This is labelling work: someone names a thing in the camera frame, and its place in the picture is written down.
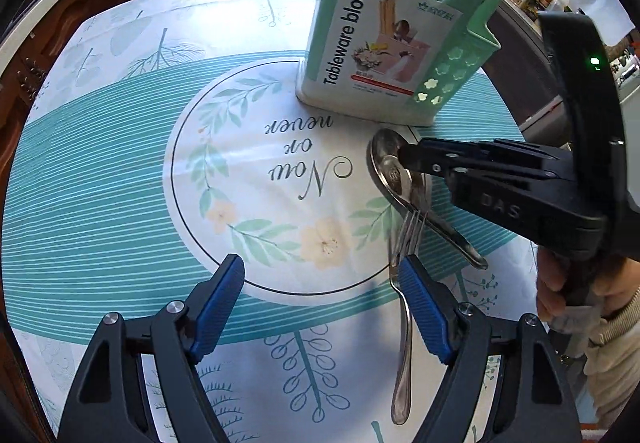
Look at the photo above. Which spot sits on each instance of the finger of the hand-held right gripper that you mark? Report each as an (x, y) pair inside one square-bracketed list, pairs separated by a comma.
[(480, 169), (490, 150)]

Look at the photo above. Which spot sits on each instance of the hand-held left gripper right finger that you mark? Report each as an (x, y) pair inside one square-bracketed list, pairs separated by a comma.
[(425, 308)]

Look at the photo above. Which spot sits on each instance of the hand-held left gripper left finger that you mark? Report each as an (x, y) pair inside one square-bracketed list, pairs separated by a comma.
[(217, 308)]

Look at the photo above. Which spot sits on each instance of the metal fork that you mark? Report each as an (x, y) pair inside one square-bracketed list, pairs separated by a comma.
[(404, 348)]

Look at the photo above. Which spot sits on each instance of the metal spoon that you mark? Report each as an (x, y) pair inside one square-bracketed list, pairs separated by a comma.
[(387, 158)]

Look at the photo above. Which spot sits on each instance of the green plastic utensil holder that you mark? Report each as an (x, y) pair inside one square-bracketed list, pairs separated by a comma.
[(380, 33)]

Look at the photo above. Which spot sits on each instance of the person's right forearm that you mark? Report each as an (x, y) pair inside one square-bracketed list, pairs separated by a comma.
[(617, 358)]

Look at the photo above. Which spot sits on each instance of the person's right hand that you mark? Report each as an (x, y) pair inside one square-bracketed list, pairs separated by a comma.
[(620, 280)]

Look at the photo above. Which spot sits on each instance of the white appliance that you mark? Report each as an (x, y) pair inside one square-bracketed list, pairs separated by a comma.
[(542, 118)]

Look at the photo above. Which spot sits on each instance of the teal and white printed tablecloth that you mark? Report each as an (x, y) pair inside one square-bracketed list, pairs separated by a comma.
[(125, 173)]

